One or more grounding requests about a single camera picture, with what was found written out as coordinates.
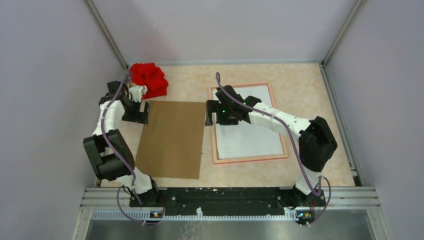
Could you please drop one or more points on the grey cable duct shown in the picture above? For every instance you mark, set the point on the grey cable duct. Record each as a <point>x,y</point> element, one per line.
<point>149,215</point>

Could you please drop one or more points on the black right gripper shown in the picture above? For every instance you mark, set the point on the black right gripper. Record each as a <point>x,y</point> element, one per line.
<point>214,107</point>

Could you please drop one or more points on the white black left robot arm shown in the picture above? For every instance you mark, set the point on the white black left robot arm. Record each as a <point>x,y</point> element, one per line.
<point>108,153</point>

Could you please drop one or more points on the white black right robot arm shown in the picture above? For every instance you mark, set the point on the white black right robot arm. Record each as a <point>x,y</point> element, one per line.
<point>312,139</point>

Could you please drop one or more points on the red plush toy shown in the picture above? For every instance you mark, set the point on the red plush toy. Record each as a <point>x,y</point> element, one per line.
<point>150,76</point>

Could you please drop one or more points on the landscape beach photo print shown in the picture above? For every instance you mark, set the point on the landscape beach photo print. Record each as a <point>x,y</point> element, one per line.
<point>246,143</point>

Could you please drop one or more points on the aluminium front rail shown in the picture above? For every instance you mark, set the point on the aluminium front rail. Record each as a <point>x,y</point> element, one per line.
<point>351,197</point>

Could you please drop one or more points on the pink wooden picture frame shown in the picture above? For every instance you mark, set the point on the pink wooden picture frame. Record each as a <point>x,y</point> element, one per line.
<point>263,91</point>

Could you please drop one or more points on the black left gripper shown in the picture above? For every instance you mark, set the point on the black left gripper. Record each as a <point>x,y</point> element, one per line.
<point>139,117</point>

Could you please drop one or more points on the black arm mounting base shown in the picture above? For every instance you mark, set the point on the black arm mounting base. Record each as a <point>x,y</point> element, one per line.
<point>296,200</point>

